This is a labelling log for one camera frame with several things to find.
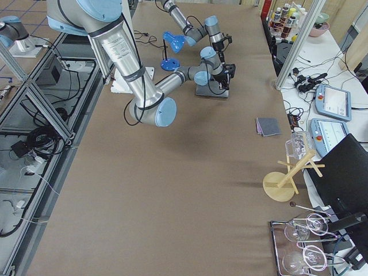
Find black chair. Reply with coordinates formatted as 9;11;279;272
303;133;368;259

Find wine glass near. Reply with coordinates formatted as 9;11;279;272
282;245;327;275

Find metal glass rack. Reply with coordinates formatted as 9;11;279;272
270;201;346;275

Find pink bowl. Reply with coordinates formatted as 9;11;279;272
309;22;329;37

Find aluminium frame post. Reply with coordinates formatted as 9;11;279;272
275;0;326;90

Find grey laptop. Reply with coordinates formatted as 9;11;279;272
195;82;229;99

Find right black braided cable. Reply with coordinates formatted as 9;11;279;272
123;17;231;126

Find clear glass mug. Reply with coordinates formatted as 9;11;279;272
285;131;315;160

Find black braided cable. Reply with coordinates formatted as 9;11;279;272
123;17;231;126
183;16;208;35

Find grey folded cloth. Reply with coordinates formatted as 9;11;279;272
255;117;281;137

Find black lamp power cord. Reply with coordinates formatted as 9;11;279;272
133;29;164;50

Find green bowl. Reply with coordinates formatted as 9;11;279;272
315;12;329;25

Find upper teach pendant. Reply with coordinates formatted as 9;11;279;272
315;85;352;122

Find blue desk lamp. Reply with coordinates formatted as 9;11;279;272
160;31;185;71

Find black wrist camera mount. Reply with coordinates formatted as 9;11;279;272
223;34;232;44
223;64;236;79

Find bottles in wire basket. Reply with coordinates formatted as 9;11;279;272
268;3;297;39

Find wine glass far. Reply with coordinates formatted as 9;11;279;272
284;213;328;242

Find left black braided cable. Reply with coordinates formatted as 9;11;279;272
183;16;208;35

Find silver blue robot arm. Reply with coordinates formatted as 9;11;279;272
159;0;232;64
47;1;236;127

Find wine glass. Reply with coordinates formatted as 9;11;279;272
282;245;327;275
284;213;328;242

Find wooden cup rack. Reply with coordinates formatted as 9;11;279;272
263;149;325;202

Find lower teach pendant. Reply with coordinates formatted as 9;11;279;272
310;118;349;157

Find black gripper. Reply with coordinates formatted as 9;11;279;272
214;71;230;89
213;41;225;62

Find teach pendant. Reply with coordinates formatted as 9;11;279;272
310;118;349;157
315;85;352;122

